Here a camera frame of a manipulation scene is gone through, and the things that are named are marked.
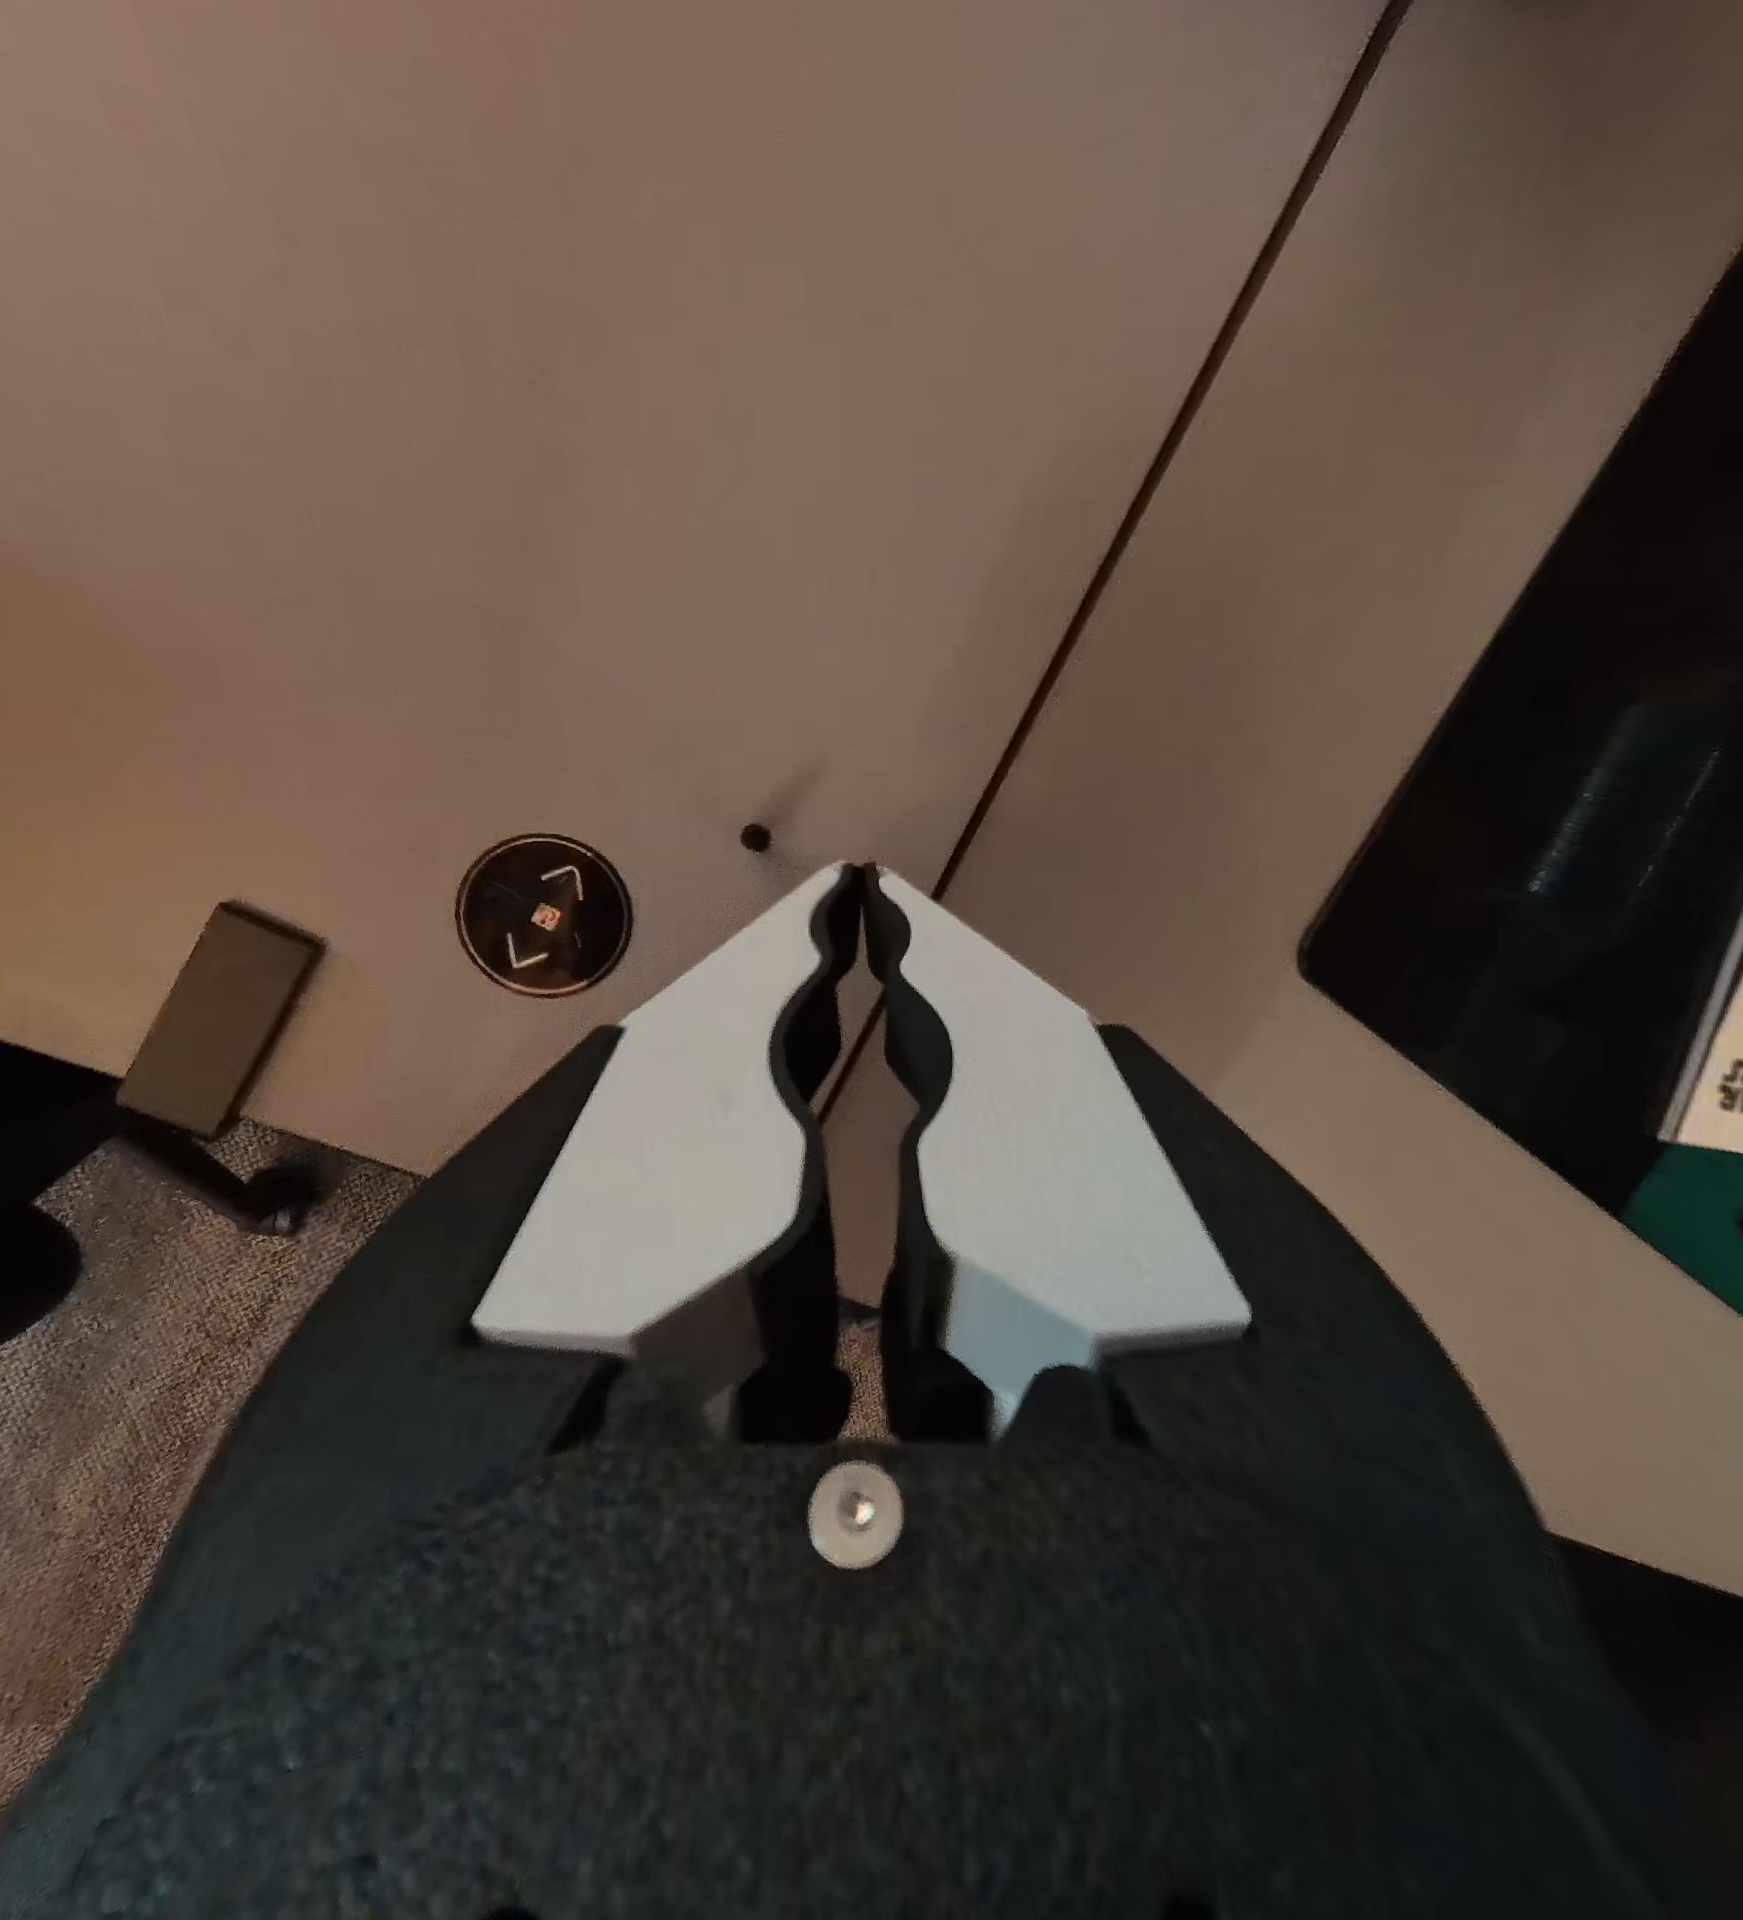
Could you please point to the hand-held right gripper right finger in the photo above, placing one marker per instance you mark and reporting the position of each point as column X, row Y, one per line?
column 1080, row 1186

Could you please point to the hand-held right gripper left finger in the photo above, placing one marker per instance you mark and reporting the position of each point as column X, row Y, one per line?
column 646, row 1169

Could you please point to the round black desk grommet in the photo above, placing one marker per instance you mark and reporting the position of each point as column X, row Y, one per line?
column 542, row 913

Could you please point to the grey desk control panel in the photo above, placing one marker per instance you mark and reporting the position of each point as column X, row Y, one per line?
column 220, row 1021

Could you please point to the green plastic bin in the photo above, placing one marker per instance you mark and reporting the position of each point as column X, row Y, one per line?
column 1696, row 1216

